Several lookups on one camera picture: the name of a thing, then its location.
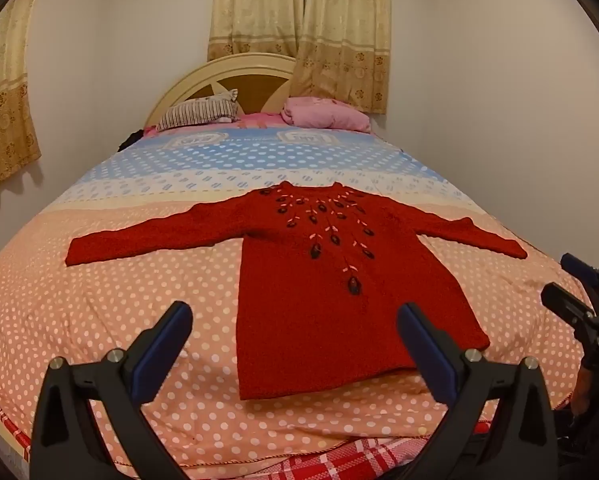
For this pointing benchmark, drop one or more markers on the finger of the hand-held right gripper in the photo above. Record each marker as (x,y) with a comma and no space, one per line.
(562,300)
(579,267)

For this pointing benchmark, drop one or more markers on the pink pillow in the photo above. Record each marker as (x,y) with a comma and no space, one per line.
(324,115)

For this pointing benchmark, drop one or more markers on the striped pillow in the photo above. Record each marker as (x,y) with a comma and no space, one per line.
(194,112)

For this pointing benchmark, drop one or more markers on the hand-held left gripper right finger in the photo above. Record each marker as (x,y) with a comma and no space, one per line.
(429,355)

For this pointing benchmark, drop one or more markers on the red knitted sweater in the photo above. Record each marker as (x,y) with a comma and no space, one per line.
(304,310)

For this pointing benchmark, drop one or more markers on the person's right hand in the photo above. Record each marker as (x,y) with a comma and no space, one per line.
(583,385)

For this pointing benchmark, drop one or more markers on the beige patterned curtain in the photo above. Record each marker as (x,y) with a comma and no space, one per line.
(9,110)
(349,40)
(254,15)

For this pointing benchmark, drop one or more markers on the red plaid blanket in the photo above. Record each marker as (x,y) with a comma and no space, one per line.
(339,462)

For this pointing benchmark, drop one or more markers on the polka dot bed sheet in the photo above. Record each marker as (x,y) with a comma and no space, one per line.
(129,285)

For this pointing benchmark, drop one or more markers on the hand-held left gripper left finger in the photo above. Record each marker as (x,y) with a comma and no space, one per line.
(162,355)

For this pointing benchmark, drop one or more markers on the cream wooden headboard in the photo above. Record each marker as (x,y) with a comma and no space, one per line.
(204,77)

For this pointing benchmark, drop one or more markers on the person's dark clothing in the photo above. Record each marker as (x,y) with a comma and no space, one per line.
(592,457)

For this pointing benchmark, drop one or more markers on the dark cloth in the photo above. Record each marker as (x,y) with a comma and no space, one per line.
(132,139)

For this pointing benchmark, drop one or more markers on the pink cloth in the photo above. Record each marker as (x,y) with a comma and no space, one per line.
(259,119)

